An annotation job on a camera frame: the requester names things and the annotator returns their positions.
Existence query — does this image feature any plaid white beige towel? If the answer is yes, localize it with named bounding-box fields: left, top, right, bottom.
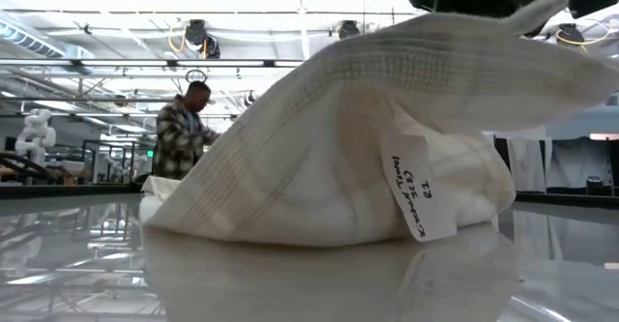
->
left=138, top=0, right=619, bottom=249

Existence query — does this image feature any grey hanging cloth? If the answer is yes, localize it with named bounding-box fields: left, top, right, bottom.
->
left=545, top=137, right=613, bottom=190

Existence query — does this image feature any white hanging cloth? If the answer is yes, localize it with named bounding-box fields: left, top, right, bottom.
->
left=506, top=136, right=547, bottom=193

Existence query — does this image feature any black cylindrical bin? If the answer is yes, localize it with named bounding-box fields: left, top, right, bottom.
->
left=585, top=175, right=605, bottom=196

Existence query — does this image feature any person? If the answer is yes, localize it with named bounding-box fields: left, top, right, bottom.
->
left=153, top=80, right=220, bottom=182

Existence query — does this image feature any white robot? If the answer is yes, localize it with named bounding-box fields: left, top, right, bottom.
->
left=14, top=107, right=57, bottom=168

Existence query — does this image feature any black ceiling cable reel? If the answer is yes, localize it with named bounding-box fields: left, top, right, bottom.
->
left=337, top=19, right=362, bottom=42
left=555, top=23, right=586, bottom=45
left=183, top=18, right=221, bottom=60

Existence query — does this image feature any black frame enclosure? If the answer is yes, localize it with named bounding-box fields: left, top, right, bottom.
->
left=81, top=139, right=157, bottom=184

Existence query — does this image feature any silver air duct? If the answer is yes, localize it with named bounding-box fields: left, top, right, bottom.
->
left=0, top=11, right=93, bottom=62

